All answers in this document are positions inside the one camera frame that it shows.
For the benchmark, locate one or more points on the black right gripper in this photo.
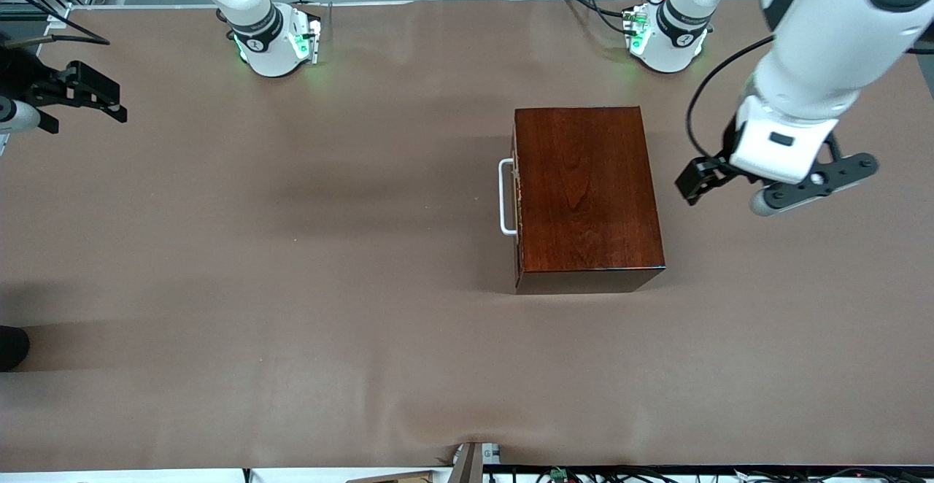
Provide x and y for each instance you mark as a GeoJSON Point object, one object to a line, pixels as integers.
{"type": "Point", "coordinates": [28, 80]}

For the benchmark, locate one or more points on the light wooden plank piece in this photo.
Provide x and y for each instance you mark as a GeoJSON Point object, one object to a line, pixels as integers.
{"type": "Point", "coordinates": [394, 478]}

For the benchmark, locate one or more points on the brown table mat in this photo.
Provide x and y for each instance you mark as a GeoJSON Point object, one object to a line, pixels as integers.
{"type": "Point", "coordinates": [365, 359]}

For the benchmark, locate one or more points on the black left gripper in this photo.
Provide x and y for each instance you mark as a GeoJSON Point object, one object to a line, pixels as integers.
{"type": "Point", "coordinates": [722, 164]}

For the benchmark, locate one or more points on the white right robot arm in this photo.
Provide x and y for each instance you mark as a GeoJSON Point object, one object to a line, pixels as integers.
{"type": "Point", "coordinates": [270, 60]}

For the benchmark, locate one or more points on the black rounded object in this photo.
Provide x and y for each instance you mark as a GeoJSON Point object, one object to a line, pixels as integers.
{"type": "Point", "coordinates": [13, 348]}

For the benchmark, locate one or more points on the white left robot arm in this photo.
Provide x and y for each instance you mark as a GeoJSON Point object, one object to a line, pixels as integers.
{"type": "Point", "coordinates": [817, 67]}

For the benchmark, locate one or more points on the dark red wooden cabinet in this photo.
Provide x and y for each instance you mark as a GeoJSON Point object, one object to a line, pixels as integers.
{"type": "Point", "coordinates": [591, 198]}

